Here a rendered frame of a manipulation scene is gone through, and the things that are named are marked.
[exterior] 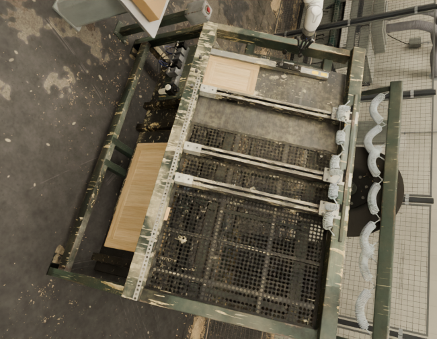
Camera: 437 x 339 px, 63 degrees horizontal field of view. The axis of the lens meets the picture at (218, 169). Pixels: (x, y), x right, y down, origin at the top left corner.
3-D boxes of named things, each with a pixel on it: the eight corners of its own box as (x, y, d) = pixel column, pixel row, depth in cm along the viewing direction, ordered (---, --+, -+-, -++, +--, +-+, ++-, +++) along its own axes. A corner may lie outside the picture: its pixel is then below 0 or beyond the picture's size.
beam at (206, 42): (204, 29, 302) (204, 19, 292) (218, 31, 301) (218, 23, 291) (124, 296, 228) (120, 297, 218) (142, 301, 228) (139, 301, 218)
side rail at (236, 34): (218, 32, 301) (218, 23, 291) (345, 58, 296) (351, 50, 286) (216, 38, 299) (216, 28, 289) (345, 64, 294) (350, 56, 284)
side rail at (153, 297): (146, 288, 231) (143, 288, 220) (312, 328, 225) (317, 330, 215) (142, 300, 228) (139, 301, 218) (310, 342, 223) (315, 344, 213)
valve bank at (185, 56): (164, 37, 284) (188, 31, 272) (174, 49, 296) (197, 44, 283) (146, 89, 268) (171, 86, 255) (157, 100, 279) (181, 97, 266)
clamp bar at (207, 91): (202, 87, 276) (201, 68, 253) (353, 119, 270) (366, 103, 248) (199, 97, 272) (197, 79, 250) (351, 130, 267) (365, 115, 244)
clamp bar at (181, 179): (177, 172, 251) (175, 161, 229) (343, 210, 246) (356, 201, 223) (173, 185, 248) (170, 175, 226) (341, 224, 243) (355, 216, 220)
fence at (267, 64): (211, 51, 287) (211, 48, 284) (327, 75, 283) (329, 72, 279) (210, 56, 286) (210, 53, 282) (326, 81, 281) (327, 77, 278)
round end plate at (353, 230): (308, 144, 325) (406, 142, 284) (309, 147, 329) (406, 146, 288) (295, 229, 298) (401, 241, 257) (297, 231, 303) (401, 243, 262)
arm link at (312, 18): (317, 33, 245) (319, 18, 250) (324, 16, 231) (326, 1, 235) (302, 30, 246) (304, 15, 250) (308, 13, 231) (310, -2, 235)
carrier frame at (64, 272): (134, 39, 335) (208, 21, 292) (206, 115, 444) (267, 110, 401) (46, 274, 262) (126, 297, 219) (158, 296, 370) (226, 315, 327)
